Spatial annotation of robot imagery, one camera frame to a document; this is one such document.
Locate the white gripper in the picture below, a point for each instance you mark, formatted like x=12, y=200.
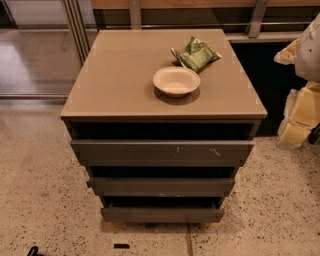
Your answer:
x=310, y=55

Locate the grey top drawer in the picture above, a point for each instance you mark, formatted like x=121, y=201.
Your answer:
x=162, y=153

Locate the grey drawer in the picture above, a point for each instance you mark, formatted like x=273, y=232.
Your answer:
x=161, y=215
x=161, y=187
x=162, y=153

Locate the grey drawer cabinet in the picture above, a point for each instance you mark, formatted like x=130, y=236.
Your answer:
x=114, y=98

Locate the grey middle drawer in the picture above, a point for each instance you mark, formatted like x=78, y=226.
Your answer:
x=161, y=187

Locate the grey bottom drawer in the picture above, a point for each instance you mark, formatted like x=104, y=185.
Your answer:
x=161, y=215

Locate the green snack bag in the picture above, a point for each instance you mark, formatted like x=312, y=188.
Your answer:
x=196, y=55

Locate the white paper bowl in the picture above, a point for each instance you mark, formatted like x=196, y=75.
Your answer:
x=176, y=81

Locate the black tape mark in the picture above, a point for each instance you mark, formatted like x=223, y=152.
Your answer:
x=121, y=246

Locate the metal shelf frame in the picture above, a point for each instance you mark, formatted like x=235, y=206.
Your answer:
x=259, y=27

